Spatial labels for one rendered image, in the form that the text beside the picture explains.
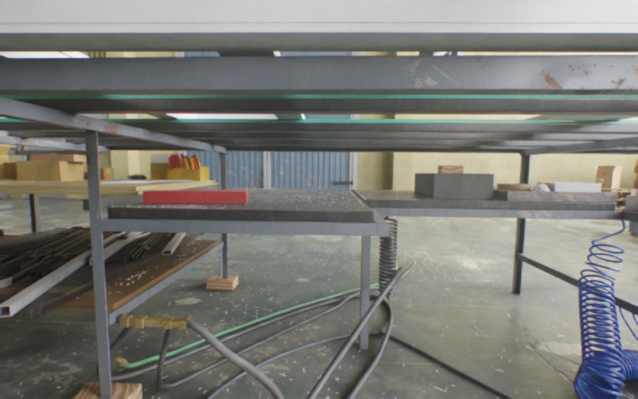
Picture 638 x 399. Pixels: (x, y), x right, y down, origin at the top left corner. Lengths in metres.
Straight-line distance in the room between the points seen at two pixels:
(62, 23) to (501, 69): 0.57
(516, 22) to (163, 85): 0.47
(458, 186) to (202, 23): 1.10
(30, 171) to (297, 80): 1.60
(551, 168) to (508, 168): 0.92
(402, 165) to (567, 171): 3.68
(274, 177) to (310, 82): 6.59
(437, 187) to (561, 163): 7.34
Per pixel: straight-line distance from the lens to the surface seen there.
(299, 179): 6.96
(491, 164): 7.80
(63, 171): 1.83
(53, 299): 1.20
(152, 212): 0.96
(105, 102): 0.88
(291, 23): 0.44
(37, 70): 0.63
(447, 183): 1.32
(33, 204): 2.52
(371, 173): 7.04
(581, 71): 0.57
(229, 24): 0.46
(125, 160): 7.96
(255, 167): 7.14
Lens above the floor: 0.69
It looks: 5 degrees down
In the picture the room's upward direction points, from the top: 1 degrees clockwise
